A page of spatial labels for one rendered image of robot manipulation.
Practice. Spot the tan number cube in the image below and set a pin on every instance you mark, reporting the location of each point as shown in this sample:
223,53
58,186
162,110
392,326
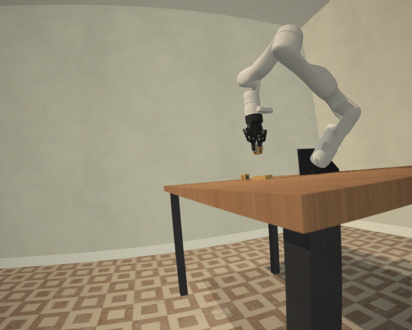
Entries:
259,151
244,177

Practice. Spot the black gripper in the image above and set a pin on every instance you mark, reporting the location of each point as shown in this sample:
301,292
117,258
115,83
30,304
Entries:
255,130

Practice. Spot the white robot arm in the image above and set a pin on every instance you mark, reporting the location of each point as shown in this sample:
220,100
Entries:
285,48

